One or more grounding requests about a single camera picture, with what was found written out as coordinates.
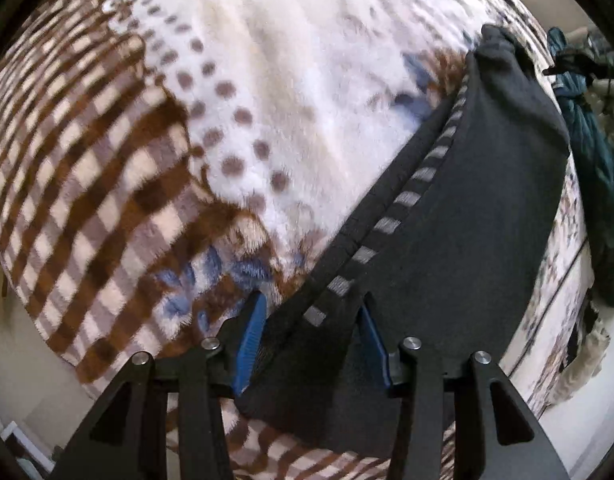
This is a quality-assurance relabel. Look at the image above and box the floral plush bed blanket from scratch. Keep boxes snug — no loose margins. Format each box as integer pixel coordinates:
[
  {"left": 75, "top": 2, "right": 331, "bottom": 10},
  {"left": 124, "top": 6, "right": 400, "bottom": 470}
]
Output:
[{"left": 0, "top": 0, "right": 613, "bottom": 480}]

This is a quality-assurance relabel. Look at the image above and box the black striped knit sweater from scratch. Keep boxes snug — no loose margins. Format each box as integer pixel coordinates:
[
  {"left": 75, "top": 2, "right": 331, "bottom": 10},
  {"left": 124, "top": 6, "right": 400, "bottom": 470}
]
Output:
[{"left": 236, "top": 25, "right": 568, "bottom": 462}]

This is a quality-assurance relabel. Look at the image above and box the teal velvet garment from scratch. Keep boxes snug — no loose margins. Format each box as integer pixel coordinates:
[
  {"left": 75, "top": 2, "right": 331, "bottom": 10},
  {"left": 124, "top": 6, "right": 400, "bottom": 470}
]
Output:
[{"left": 544, "top": 27, "right": 614, "bottom": 307}]

